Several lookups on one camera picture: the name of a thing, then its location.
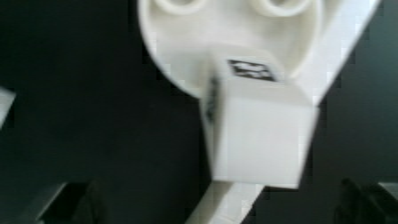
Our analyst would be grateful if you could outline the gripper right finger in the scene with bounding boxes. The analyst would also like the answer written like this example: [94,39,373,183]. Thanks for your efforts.
[332,179,398,224]

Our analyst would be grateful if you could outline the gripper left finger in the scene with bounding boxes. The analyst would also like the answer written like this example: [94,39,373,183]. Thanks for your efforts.
[12,179,108,224]

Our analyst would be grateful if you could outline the white stool leg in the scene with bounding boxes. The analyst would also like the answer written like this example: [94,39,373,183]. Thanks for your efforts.
[0,87,16,128]
[201,45,318,189]

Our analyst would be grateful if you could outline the white U-shaped fence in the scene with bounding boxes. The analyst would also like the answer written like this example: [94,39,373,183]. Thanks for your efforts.
[183,0,384,224]

